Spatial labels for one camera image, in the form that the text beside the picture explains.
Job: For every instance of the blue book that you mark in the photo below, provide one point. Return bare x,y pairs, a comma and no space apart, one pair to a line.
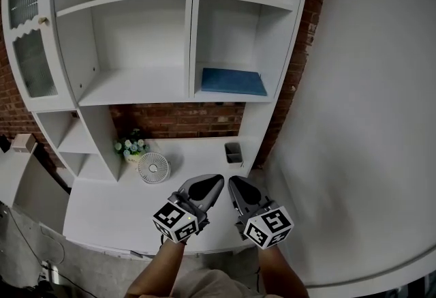
231,82

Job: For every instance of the white wall shelf unit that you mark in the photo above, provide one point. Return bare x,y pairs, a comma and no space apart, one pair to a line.
102,208

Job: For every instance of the small brown box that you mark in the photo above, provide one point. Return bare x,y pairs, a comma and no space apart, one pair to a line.
24,142

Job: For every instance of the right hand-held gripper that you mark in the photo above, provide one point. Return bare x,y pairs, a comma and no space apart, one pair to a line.
269,226

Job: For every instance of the person's white shirt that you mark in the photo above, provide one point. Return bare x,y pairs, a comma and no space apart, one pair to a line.
211,284

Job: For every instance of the white side furniture panel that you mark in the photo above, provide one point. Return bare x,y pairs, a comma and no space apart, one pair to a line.
30,180

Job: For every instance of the ribbed glass cabinet door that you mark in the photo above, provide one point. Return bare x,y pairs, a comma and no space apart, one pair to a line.
34,64

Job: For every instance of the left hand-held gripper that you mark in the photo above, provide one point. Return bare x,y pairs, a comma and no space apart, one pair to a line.
175,221

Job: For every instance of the potted blue white flowers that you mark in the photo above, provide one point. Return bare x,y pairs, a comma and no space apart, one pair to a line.
131,146

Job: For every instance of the grey pen holder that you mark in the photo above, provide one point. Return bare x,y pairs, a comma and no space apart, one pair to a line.
235,157

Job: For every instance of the small white desk fan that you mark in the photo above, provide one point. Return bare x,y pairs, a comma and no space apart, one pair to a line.
153,167

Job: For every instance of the white power strip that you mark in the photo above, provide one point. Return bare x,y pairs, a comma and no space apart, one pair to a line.
51,272

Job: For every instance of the person's right forearm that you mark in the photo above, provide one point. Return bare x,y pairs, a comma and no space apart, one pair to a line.
279,269

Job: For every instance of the small round door knob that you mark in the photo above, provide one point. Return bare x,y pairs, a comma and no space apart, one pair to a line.
43,20

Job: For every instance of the person's left forearm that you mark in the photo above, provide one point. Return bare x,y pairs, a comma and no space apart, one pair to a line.
160,266

